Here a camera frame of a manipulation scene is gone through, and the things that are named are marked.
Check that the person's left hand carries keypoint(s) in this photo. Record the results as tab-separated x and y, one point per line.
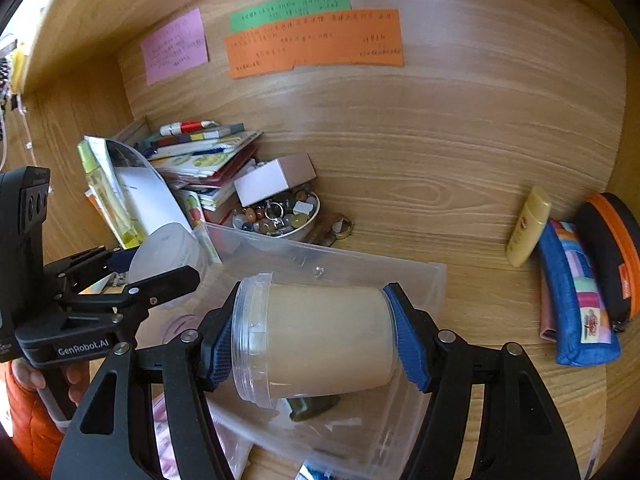
27	375

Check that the pink plastic packet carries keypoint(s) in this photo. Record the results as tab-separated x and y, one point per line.
167	440

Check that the clear plastic jar beige contents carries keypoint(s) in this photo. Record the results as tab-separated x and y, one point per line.
320	340

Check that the orange black tape measure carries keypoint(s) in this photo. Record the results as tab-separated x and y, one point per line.
600	245

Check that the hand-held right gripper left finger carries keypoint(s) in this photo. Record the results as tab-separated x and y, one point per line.
220	355

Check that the red white marker pen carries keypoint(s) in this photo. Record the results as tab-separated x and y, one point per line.
192	125

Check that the white paper sheet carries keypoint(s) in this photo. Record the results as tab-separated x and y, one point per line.
145	195

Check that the blue striped pencil case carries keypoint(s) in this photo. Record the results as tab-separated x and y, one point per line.
565	285

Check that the white bowl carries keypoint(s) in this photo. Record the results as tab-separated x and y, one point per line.
306	225

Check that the pink paper note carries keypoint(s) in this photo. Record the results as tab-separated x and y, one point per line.
175	45

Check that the wooden desktop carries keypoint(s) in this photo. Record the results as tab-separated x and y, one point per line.
425	200

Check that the orange paper note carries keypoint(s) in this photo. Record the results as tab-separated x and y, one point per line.
310	45

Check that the green paper note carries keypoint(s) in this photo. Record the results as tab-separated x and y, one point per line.
290	7

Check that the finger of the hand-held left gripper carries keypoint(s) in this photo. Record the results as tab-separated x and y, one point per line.
122	258
165	281

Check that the olive green lump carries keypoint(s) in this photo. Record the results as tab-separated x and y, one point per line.
310	406

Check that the white cardboard box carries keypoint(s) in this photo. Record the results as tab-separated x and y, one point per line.
265	182

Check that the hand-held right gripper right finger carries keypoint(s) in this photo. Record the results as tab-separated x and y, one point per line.
407	340

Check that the stack of books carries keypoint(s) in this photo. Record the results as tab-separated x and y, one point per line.
210	160

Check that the yellow green spray bottle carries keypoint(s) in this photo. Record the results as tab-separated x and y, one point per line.
102	185

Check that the pile of colourful beads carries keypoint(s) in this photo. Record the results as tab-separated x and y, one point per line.
270	216

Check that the fruit print card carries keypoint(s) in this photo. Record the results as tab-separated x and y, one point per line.
193	207

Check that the beige cylinder stamp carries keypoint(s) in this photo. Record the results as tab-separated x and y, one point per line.
527	230

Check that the clear plastic storage box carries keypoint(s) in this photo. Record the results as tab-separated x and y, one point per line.
360	265

